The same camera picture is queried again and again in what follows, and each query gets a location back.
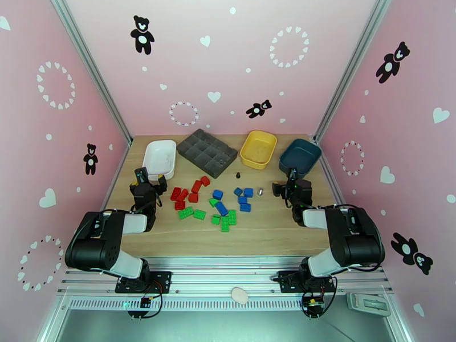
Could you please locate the red lego brick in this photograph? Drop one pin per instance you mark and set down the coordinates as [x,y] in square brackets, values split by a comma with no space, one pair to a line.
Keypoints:
[196,186]
[205,180]
[183,195]
[180,205]
[176,193]
[193,197]

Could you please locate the blue lego brick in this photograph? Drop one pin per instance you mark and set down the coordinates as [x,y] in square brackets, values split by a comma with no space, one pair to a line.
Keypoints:
[248,192]
[245,207]
[221,208]
[242,200]
[238,191]
[217,194]

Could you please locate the right black and white robot arm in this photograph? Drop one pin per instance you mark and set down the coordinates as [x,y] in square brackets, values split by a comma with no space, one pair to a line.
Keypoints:
[352,241]

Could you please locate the left black and white robot arm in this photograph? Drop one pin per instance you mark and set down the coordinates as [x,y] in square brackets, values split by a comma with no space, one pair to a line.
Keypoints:
[92,244]

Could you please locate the dark blue plastic container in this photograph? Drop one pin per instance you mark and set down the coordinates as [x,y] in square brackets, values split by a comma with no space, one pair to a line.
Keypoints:
[301,155]

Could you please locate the white plastic container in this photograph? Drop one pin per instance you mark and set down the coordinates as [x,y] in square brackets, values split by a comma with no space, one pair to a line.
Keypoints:
[158,157]

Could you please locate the yellow plastic container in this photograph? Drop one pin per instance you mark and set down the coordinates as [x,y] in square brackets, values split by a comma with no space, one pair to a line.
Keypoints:
[256,152]

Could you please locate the grey compartment tray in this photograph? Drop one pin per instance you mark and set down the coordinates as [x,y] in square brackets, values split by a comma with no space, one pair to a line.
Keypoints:
[203,152]

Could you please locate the aluminium extrusion base rails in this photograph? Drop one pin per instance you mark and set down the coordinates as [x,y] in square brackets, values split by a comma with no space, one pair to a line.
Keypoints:
[221,277]

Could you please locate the beige oval pad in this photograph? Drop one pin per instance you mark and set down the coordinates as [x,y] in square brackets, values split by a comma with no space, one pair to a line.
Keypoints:
[239,295]

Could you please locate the perforated metal vent strip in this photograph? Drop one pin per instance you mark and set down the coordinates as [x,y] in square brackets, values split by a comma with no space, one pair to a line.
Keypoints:
[213,304]

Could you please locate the grey plastic clip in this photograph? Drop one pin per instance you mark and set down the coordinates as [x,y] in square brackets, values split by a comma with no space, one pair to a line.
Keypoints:
[368,301]

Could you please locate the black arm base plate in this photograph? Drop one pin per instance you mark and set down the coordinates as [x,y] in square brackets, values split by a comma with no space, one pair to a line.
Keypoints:
[286,282]
[160,280]

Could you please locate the aluminium frame post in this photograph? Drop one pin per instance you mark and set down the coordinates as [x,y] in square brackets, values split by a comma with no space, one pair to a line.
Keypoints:
[353,63]
[91,63]

